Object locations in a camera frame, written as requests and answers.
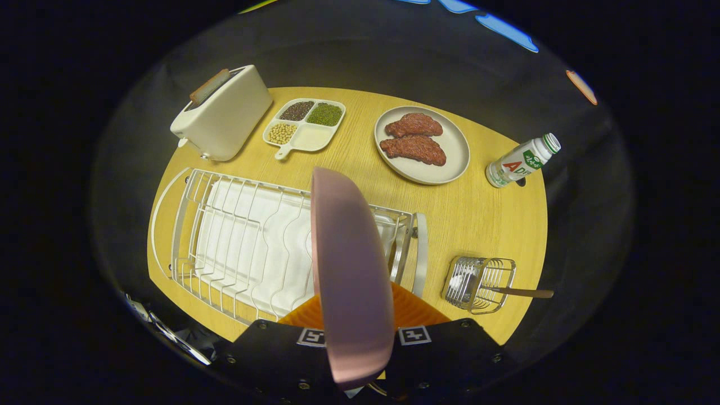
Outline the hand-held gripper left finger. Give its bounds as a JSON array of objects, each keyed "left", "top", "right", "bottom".
[{"left": 217, "top": 292, "right": 341, "bottom": 404}]

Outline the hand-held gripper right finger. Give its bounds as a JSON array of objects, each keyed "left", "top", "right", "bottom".
[{"left": 385, "top": 281, "right": 508, "bottom": 401}]

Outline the metal wire basket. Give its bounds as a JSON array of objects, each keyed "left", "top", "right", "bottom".
[{"left": 442, "top": 256, "right": 516, "bottom": 314}]

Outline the wooden-handled spoon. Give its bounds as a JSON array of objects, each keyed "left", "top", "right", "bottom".
[{"left": 484, "top": 286, "right": 555, "bottom": 299}]

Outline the pink plate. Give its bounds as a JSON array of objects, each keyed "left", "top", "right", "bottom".
[{"left": 310, "top": 166, "right": 395, "bottom": 390}]

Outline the white wire dish rack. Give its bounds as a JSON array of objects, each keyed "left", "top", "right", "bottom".
[{"left": 151, "top": 167, "right": 429, "bottom": 327}]

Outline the beige dinner plate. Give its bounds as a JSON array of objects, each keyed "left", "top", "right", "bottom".
[{"left": 374, "top": 106, "right": 471, "bottom": 185}]

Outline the black backdrop cloth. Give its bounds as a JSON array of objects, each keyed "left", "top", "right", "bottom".
[{"left": 90, "top": 0, "right": 636, "bottom": 361}]

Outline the white green-labelled bottle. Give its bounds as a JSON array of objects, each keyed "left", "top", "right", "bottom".
[{"left": 485, "top": 133, "right": 561, "bottom": 188}]

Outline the brown steak piece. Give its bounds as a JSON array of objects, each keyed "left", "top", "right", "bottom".
[
  {"left": 384, "top": 112, "right": 444, "bottom": 138},
  {"left": 380, "top": 135, "right": 447, "bottom": 167}
]

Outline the white divided snack tray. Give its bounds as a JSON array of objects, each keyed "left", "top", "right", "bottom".
[{"left": 263, "top": 98, "right": 347, "bottom": 160}]

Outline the pile of yellow beans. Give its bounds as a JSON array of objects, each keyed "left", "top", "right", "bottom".
[{"left": 267, "top": 123, "right": 298, "bottom": 145}]

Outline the white toaster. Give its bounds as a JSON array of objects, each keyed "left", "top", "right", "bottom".
[{"left": 170, "top": 65, "right": 274, "bottom": 163}]

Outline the pile of green beans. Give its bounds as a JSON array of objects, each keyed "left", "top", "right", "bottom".
[{"left": 307, "top": 102, "right": 343, "bottom": 127}]

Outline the pile of dark beans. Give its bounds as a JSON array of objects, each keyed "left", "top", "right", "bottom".
[{"left": 280, "top": 101, "right": 315, "bottom": 122}]

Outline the toast slice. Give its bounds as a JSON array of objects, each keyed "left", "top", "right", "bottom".
[{"left": 190, "top": 69, "right": 231, "bottom": 105}]

